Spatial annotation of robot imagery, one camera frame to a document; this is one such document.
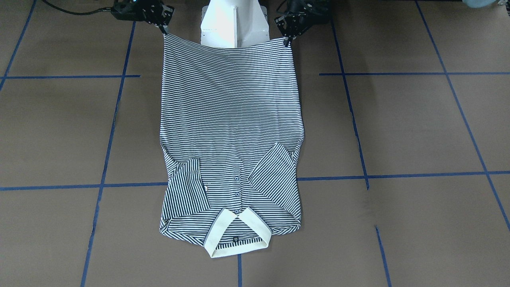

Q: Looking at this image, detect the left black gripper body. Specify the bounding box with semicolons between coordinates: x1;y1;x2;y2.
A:
274;0;331;35

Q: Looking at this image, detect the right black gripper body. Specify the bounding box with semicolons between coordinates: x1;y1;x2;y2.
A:
111;0;175;25

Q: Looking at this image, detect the blue white striped polo shirt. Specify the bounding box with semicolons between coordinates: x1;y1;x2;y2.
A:
159;34;305;258

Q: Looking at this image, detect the brown table cover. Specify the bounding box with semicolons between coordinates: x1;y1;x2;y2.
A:
0;0;510;287

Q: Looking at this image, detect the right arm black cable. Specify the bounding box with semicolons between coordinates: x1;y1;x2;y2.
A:
42;0;114;16

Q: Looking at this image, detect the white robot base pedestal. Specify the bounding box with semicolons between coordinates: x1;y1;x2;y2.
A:
200;0;270;48

